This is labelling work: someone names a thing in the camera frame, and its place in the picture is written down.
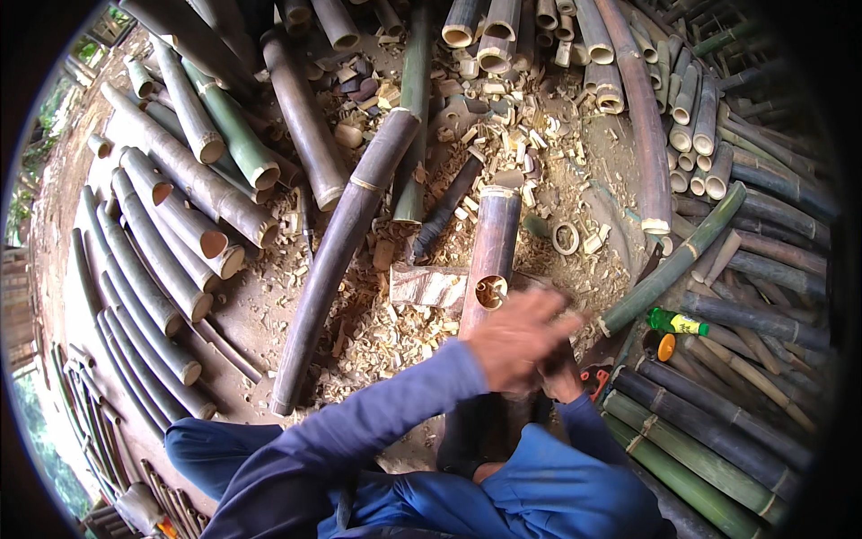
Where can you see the person's left hand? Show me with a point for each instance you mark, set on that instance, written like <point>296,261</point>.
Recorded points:
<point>508,343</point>

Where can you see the pile of grey bamboo poles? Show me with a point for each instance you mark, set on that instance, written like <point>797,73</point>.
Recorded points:
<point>155,249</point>

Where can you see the wooden chopping block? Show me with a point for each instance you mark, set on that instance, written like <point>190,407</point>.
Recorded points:
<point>424,286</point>

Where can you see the bundle of thin bamboo strips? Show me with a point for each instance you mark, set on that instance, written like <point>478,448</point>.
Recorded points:
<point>94,418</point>

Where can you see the long green bamboo pole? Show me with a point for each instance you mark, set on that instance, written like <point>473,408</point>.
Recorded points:
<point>673,266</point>

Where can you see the short bamboo stub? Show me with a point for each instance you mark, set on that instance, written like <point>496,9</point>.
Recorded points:
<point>348,135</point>

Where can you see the heap of bamboo chips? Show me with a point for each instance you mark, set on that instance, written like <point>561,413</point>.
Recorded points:
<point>512,141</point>

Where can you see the brown bamboo tube with hole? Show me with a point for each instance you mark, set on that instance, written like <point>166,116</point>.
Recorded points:
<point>495,232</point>

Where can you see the thick dark brown bamboo pole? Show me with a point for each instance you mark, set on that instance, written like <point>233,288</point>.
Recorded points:
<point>303,121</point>

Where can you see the stack of cut bamboo tubes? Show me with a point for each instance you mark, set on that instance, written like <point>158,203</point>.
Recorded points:
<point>498,40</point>

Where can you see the long dark bamboo pole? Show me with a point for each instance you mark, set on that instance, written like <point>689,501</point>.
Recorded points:
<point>337,249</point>

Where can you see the heap of dark bamboo poles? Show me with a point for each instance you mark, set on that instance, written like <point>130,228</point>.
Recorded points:
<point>774,269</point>

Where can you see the orange round lid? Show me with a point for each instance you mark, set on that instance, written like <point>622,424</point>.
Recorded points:
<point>666,347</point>

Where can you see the person's right hand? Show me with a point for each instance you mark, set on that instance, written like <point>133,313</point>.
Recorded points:
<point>562,384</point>

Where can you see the grey sack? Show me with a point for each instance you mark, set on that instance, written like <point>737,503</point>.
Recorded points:
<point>140,505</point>

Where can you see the green bamboo offcut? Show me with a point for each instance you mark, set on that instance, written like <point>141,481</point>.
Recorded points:
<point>536,225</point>

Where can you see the green glass bottle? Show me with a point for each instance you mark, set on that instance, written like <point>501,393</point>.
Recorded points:
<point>677,323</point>

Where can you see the person's legs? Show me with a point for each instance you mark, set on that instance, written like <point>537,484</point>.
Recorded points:
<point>559,492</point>

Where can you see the person's body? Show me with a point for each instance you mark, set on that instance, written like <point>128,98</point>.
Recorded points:
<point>269,498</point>

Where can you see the long curved brown bamboo pole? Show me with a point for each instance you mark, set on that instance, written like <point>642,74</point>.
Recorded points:
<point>643,121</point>

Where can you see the person's left fingers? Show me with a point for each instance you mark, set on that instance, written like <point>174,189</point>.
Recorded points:
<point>555,315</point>

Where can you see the stack of short bamboo tubes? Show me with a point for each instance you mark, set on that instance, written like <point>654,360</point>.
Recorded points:
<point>700,128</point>

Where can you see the slim green bamboo pole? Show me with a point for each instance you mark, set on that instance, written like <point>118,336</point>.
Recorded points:
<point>416,81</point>

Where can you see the stack of thick bamboo poles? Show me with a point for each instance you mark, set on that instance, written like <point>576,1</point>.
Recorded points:
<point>700,438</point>

